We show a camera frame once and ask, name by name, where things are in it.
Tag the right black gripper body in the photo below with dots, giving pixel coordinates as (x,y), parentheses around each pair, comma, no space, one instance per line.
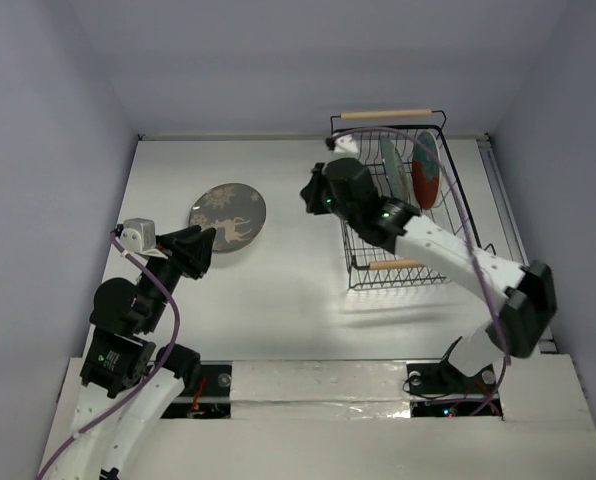
(316,187)

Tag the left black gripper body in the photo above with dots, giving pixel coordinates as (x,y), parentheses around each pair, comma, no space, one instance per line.
(167,270)

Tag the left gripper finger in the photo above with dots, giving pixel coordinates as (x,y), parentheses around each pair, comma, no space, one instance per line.
(188,240)
(197,264)

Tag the blue floral white plate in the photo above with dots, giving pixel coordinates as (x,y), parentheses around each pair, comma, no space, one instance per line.
(394,169)

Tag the grey brown plate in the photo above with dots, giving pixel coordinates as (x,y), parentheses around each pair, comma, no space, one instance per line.
(233,209)

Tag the white bowl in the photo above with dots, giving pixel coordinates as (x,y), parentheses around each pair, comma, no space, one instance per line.
(223,246)

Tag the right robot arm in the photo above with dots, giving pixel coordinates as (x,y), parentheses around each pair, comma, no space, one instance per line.
(521,299)

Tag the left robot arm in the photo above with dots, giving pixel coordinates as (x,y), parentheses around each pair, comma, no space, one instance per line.
(127,382)

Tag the teal red plate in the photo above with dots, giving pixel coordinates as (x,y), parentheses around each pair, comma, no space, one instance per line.
(425,170)

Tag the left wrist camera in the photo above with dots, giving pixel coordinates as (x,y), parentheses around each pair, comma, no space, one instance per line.
(138,235)

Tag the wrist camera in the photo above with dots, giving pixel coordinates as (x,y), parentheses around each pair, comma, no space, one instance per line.
(342,145)
(138,235)

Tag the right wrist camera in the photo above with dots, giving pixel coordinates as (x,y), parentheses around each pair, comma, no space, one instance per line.
(342,145)

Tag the black wire dish rack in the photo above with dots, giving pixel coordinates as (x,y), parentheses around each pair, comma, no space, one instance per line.
(370,266)

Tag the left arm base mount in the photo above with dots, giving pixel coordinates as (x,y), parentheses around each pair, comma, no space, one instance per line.
(209,399)

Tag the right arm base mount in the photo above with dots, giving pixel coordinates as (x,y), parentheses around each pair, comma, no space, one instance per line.
(438,390)

